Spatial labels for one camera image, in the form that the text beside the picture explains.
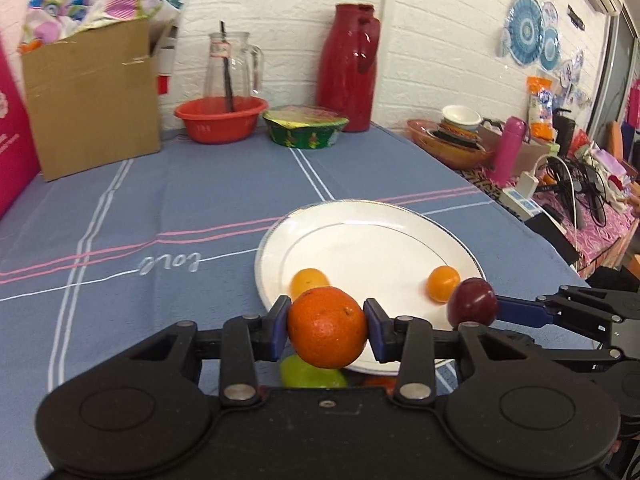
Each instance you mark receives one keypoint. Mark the small yellow-orange kumquat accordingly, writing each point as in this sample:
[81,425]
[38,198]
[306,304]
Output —
[307,279]

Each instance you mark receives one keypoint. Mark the pink water bottle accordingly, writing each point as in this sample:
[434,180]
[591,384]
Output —
[513,135]

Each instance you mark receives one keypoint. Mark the red plastic basin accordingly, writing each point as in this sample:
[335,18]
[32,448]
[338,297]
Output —
[207,120]

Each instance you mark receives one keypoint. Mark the green apple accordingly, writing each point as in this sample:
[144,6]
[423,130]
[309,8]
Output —
[296,373]

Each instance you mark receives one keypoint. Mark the large orange mandarin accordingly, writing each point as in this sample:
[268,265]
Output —
[327,328]

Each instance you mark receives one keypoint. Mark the brown cardboard box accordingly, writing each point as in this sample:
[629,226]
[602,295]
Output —
[92,99]

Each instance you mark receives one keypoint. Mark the floral cloth in box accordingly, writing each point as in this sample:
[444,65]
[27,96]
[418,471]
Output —
[47,21]

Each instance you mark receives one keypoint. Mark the dark red plum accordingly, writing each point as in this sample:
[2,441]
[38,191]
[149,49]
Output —
[473,300]

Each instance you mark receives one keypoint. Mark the red thermos jug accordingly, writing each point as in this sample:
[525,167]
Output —
[347,67]

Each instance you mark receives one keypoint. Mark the blue striped tablecloth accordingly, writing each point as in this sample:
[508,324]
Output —
[95,262]

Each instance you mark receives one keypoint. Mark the pink shopping bag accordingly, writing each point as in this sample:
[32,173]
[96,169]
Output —
[19,163]

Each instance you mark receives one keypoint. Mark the white cup on bowls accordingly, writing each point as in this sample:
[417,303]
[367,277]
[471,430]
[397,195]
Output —
[461,117]

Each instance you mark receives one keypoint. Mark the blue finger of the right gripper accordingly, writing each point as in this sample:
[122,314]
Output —
[524,312]

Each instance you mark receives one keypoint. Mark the black stirring stick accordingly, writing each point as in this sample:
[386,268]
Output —
[225,50]

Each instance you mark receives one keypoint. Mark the orange snack bag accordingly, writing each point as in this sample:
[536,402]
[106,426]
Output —
[540,108]

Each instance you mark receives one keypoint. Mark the blue decorative wall plate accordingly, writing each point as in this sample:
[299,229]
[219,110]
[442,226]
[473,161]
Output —
[525,26]

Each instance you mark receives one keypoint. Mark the glass pitcher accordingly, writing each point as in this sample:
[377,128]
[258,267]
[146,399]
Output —
[246,66]

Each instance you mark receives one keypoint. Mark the green instant noodle bowl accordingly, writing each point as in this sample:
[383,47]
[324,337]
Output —
[304,127]

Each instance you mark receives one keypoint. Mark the white round plate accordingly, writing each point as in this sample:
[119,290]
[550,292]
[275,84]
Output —
[366,249]

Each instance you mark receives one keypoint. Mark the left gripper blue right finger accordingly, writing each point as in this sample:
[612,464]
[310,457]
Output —
[382,335]

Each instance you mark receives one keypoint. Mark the small orange kumquat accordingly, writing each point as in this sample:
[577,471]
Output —
[441,283]

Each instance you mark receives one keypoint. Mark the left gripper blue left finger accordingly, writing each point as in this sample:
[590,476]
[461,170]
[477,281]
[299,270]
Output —
[271,333]

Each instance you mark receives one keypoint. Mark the white power strip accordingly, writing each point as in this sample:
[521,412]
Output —
[524,208]

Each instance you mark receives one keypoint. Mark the orange patterned bowl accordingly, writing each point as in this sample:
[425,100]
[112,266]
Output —
[456,151]

